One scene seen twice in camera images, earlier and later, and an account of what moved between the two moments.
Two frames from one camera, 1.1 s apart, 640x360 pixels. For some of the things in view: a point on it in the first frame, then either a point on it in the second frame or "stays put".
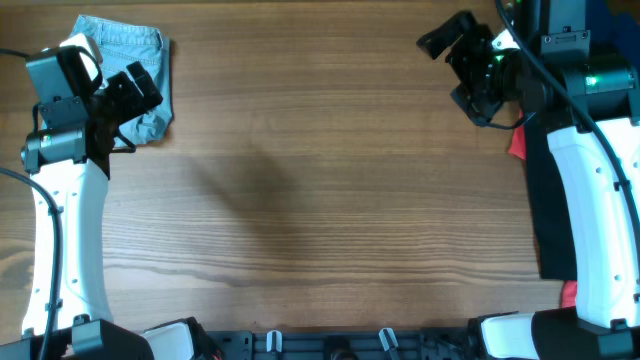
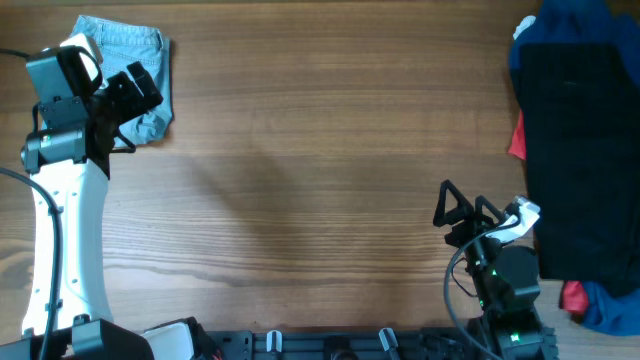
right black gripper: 470,70 → 470,230
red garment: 517,148 stays put
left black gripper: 120,100 stays put
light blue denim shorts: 121,44 stays put
